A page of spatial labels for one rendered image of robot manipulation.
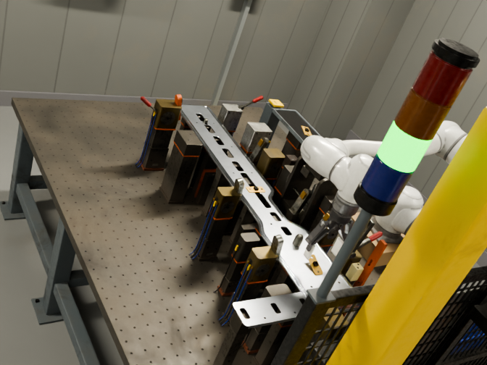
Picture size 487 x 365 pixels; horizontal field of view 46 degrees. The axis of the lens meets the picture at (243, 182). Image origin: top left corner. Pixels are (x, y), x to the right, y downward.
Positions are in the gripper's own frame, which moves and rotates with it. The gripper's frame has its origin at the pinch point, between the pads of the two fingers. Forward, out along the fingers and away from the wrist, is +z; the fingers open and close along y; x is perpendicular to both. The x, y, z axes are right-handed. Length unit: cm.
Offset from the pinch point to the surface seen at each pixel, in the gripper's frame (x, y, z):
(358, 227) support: 57, 63, -68
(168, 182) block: -81, 22, 29
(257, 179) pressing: -54, -4, 7
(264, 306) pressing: 14.3, 30.5, 6.4
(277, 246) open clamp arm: -3.6, 18.1, -1.9
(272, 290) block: 6.4, 21.8, 8.6
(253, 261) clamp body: -4.5, 25.4, 4.7
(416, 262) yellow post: 63, 52, -64
